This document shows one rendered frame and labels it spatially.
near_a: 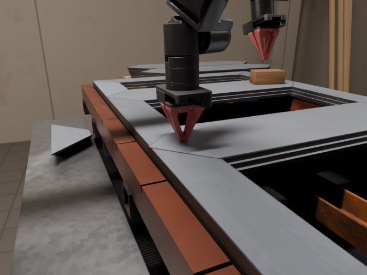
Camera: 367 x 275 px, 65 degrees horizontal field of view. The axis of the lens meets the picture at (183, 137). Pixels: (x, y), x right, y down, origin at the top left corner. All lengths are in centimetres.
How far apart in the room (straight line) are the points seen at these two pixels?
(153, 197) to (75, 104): 278
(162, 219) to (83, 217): 31
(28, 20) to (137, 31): 97
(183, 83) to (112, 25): 264
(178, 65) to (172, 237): 26
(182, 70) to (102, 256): 34
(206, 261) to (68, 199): 46
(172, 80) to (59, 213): 37
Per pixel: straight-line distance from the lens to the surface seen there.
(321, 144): 61
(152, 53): 316
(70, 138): 97
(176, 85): 48
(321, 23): 421
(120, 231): 59
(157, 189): 42
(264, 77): 115
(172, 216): 37
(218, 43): 53
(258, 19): 79
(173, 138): 55
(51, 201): 73
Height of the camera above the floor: 104
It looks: 20 degrees down
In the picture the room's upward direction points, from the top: straight up
